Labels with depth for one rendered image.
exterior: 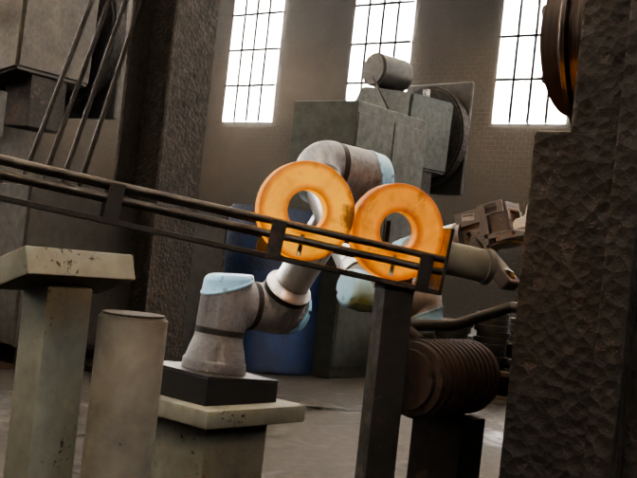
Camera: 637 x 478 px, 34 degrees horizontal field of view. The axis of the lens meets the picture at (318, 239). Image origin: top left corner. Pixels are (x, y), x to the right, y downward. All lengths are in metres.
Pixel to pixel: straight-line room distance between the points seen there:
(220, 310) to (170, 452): 0.34
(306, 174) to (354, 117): 3.98
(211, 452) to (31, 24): 5.08
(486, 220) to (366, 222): 0.38
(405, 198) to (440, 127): 8.50
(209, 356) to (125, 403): 0.62
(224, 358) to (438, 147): 7.89
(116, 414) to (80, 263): 0.28
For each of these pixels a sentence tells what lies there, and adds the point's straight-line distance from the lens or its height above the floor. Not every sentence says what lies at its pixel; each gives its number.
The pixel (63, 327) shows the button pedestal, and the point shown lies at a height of 0.48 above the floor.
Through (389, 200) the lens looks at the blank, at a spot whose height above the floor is 0.75.
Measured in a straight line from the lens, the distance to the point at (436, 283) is 1.65.
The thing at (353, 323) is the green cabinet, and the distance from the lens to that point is 5.63.
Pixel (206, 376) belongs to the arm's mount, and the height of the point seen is 0.36.
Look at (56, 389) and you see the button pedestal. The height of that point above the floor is 0.37.
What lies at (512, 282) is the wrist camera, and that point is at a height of 0.64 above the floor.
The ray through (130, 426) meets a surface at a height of 0.34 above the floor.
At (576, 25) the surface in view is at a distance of 1.85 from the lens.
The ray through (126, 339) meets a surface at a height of 0.48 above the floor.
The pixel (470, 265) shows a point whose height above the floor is 0.66.
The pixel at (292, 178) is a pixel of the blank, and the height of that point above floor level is 0.77.
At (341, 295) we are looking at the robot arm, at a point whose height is 0.58.
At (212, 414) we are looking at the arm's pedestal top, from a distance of 2.23.
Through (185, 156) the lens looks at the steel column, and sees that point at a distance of 4.87.
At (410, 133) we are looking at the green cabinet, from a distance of 5.97.
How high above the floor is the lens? 0.66
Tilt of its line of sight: 1 degrees up
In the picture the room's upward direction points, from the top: 6 degrees clockwise
